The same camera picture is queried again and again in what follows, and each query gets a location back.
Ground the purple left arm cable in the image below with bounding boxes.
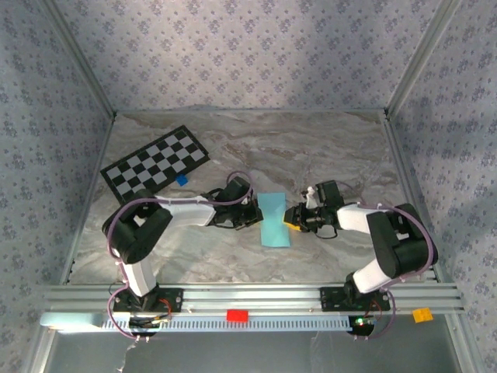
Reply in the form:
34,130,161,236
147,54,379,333
106,170,256,343

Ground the light blue paper sheet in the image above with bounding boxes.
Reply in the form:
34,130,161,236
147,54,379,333
256,191,293,249

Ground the aluminium mounting rail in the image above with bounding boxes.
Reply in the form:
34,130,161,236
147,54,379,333
38,283,467,315

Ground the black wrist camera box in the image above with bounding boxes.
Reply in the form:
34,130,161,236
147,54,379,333
225,176,254,204
316,180,346,209

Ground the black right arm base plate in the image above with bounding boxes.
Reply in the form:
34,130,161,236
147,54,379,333
319,286,391,312

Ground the black circuit board with light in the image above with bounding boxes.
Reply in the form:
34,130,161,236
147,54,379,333
346,315,381,337

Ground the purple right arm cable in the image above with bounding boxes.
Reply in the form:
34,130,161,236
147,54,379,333
333,181,440,343

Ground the orange toy brick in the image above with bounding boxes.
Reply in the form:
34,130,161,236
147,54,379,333
412,307,434,324

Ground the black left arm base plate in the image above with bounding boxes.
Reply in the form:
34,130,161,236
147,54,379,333
112,286,184,314

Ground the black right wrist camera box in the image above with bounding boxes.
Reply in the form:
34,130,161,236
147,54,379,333
316,180,346,209

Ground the grey metal panel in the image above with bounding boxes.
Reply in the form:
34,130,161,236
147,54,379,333
50,332,463,373

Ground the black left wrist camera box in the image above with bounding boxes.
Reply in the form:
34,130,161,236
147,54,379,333
225,176,254,204

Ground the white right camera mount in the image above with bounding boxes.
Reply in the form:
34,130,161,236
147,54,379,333
302,186,318,210

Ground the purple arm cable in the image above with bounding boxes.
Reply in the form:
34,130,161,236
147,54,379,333
106,170,256,343
333,181,440,343

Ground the black and white chessboard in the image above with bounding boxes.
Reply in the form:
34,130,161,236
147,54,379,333
99,124,212,206

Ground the aluminium frame bar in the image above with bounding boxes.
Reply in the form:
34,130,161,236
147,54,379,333
40,0,118,120
384,0,465,120
60,114,117,287
114,108,388,116
382,112,447,284

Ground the black circuit board with wires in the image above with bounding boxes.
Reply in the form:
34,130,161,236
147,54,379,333
127,316,172,338

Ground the white slotted cable duct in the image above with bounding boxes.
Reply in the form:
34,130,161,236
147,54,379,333
101,315,353,333

